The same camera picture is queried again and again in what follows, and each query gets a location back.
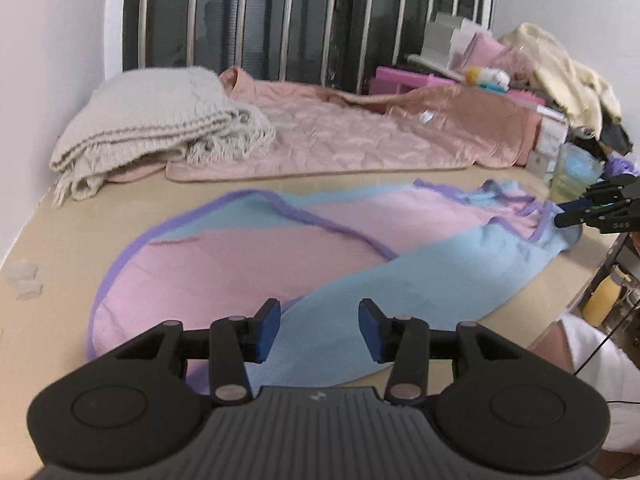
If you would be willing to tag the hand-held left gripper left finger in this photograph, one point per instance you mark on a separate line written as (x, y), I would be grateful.
(267, 332)

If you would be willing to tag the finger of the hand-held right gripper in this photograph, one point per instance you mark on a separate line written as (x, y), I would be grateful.
(575, 217)
(607, 187)

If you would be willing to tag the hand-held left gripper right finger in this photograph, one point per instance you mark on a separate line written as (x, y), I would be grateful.
(372, 332)

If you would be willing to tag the pastel pink blue garment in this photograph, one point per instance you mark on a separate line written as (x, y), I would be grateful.
(240, 260)

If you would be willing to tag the purple cloth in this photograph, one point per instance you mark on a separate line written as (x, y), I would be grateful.
(620, 166)

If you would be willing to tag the clear plastic container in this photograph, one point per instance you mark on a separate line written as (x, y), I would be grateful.
(575, 170)

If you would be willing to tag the dark cloth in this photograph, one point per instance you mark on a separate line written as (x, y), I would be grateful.
(612, 137)

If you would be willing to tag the small white carton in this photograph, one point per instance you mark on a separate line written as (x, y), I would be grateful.
(552, 132)
(540, 162)

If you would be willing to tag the yellow bottle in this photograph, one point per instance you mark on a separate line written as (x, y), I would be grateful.
(602, 297)

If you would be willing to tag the pink ribbed foam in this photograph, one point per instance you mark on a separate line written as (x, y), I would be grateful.
(525, 97)

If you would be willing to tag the cream yellow cloth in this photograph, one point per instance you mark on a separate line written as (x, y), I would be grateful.
(560, 75)

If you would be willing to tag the teal small box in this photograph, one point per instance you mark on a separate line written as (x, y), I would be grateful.
(492, 88)

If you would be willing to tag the white yellow plush toy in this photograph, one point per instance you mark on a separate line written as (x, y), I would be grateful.
(487, 76)

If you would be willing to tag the person's white clothing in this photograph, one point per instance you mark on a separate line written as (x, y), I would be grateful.
(600, 395)

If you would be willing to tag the pink pouch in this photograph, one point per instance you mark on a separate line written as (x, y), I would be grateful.
(482, 52)

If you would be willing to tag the pink quilted blanket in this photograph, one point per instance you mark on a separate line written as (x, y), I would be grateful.
(350, 135)

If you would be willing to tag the dark flat book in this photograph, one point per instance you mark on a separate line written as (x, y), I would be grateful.
(430, 62)

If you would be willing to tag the stack of white boxes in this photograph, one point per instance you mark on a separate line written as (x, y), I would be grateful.
(445, 40)

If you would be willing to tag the magenta plastic box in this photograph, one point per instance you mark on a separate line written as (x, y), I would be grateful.
(400, 80)

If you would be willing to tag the clear plastic pieces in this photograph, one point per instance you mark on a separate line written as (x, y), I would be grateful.
(22, 277)

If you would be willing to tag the beige knitted fringed scarf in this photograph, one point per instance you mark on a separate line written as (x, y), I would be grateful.
(150, 110)

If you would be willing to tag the metal window railing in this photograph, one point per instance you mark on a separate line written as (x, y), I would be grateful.
(300, 10)

